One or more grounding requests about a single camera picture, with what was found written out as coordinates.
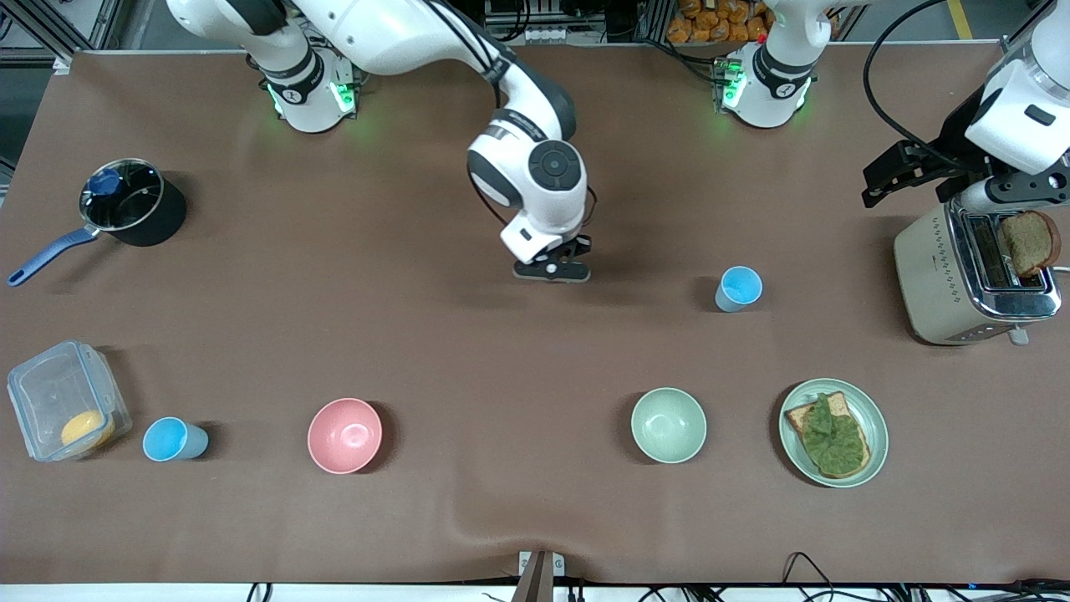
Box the cream and chrome toaster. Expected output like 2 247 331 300
892 201 1063 347

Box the brown table mat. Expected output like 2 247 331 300
0 42 1070 586

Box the brown bread slice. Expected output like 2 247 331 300
998 210 1062 279

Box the light blue plastic cup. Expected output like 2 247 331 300
141 416 210 463
715 266 764 314

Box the pale green bowl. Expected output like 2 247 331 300
630 387 708 464

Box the bag of orange buns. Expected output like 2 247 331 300
665 0 772 44

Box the pale green plate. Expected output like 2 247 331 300
778 378 889 489

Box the toast slice on plate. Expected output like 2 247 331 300
784 390 872 480

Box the green lettuce leaf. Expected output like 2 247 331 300
803 394 867 474

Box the pink bowl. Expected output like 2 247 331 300
307 397 384 475

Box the glass pot lid blue knob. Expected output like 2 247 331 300
80 159 163 232

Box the yellow sponge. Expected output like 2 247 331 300
60 410 116 451

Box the clear plastic food container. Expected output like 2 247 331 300
7 339 134 463

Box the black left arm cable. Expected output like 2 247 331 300
861 0 966 168

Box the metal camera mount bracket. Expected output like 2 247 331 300
512 549 567 602

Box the black looped cable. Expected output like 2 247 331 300
781 551 838 588

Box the black pot with blue handle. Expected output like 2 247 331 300
7 158 188 288

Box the aluminium frame profile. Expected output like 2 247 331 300
0 0 114 53

